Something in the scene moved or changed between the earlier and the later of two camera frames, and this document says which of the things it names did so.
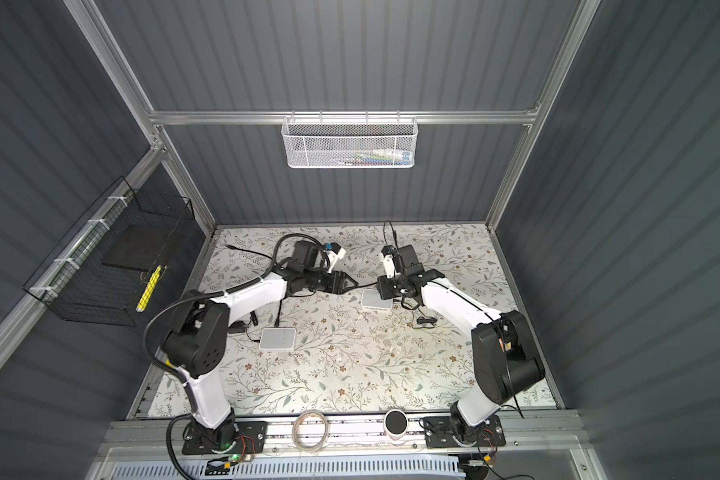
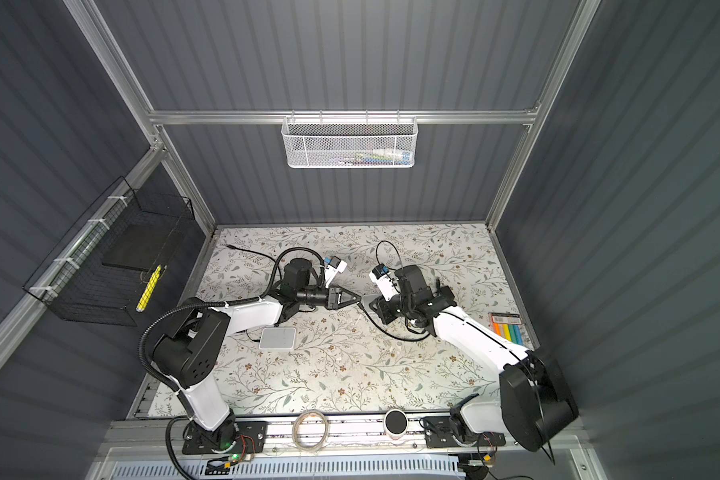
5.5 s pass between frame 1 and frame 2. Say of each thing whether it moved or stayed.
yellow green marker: stayed
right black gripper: moved
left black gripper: moved
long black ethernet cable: stayed
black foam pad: stayed
